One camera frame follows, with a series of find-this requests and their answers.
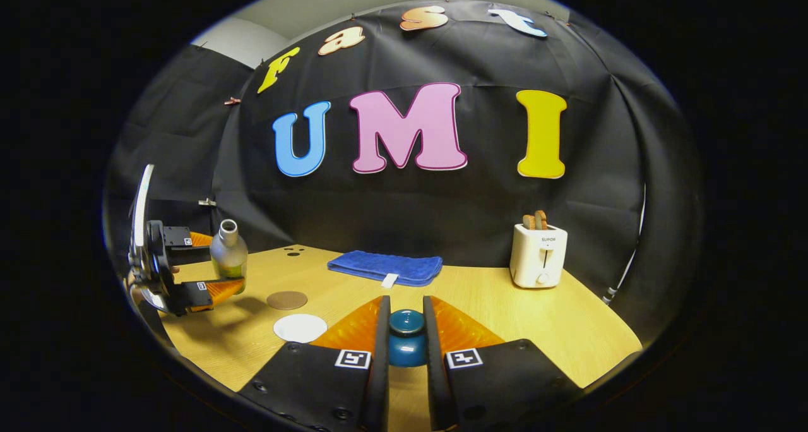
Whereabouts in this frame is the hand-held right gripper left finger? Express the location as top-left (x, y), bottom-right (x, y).
top-left (239, 295), bottom-right (392, 432)

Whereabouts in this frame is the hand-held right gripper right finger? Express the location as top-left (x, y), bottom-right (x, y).
top-left (422, 295), bottom-right (581, 431)

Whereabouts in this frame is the silver green-label water bottle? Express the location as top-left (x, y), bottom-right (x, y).
top-left (209, 219), bottom-right (249, 280)

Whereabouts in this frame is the teal teacup lid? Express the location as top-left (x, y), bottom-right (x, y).
top-left (388, 309), bottom-right (429, 368)

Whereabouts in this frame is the brown round coaster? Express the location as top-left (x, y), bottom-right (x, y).
top-left (266, 291), bottom-right (309, 311)

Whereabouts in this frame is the white teacup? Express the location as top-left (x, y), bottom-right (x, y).
top-left (273, 313), bottom-right (329, 344)

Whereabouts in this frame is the blue towel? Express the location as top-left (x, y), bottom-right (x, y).
top-left (327, 250), bottom-right (444, 289)

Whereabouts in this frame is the white toaster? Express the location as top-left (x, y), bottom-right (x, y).
top-left (510, 222), bottom-right (568, 289)

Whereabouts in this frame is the black backdrop cloth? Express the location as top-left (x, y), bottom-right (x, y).
top-left (104, 0), bottom-right (701, 306)

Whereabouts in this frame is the white cable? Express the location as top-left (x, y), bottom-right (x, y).
top-left (603, 186), bottom-right (648, 304)

